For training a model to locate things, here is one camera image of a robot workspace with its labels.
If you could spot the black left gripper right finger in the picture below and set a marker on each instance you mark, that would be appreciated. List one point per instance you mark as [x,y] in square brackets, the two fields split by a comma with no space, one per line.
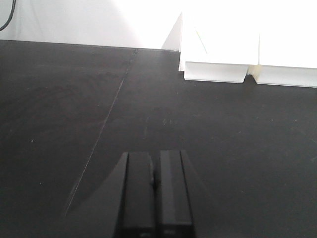
[174,218]

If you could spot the left white storage bin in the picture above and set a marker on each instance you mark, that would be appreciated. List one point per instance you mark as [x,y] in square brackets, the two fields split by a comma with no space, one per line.
[213,49]

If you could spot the white storage bin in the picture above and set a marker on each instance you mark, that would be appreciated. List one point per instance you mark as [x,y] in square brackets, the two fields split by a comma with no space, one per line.
[213,49]
[286,59]

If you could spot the middle white storage bin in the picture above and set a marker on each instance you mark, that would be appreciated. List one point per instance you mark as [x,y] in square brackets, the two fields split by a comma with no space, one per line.
[286,59]

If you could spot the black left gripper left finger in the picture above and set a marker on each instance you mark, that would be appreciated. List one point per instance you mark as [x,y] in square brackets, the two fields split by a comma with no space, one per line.
[135,216]

